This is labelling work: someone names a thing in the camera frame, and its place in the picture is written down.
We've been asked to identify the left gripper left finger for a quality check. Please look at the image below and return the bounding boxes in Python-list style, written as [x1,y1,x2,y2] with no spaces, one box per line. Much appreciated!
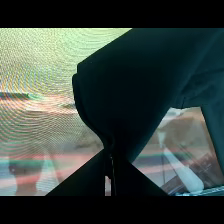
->
[46,148,111,197]

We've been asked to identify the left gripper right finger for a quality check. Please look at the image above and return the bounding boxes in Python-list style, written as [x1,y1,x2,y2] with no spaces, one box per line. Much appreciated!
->
[111,151,169,197]

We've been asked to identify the dark green garment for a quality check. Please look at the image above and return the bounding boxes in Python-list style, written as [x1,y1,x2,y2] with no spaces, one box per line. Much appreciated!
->
[71,27,224,186]

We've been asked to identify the silver frame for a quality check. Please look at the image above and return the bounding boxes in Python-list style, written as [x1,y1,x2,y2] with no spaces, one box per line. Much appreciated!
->
[176,185,224,197]

